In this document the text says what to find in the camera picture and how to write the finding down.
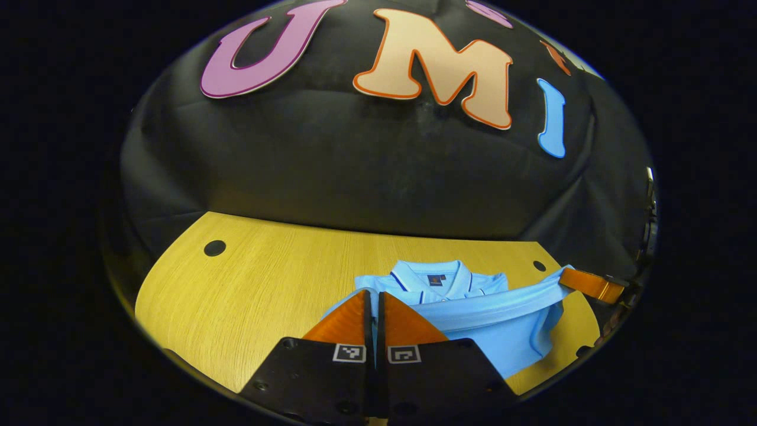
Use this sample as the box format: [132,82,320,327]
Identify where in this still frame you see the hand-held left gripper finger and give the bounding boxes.
[377,291,518,426]
[240,289,374,426]

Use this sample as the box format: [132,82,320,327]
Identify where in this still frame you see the light blue T-shirt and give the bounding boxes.
[322,259,574,379]

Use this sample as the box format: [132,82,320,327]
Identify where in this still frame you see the black backdrop cloth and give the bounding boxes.
[118,0,657,279]

